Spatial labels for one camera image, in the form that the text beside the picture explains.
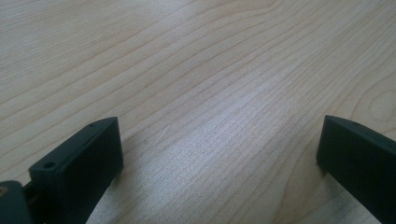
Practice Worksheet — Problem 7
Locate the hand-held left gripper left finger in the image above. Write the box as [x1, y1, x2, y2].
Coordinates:
[22, 117, 124, 224]

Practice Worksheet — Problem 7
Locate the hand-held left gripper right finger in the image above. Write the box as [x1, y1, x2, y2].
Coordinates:
[316, 114, 396, 224]

